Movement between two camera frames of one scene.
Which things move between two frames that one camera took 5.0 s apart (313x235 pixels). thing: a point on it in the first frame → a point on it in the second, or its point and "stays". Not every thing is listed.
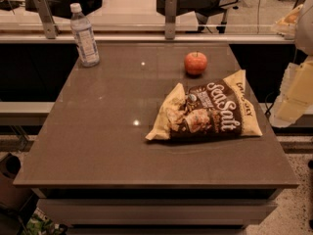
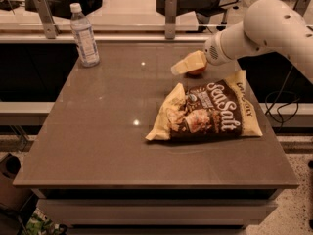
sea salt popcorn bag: [220, 109] stays
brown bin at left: [12, 198] stays
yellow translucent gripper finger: [295, 93] → [213, 54]
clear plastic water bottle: [85, 37] stays
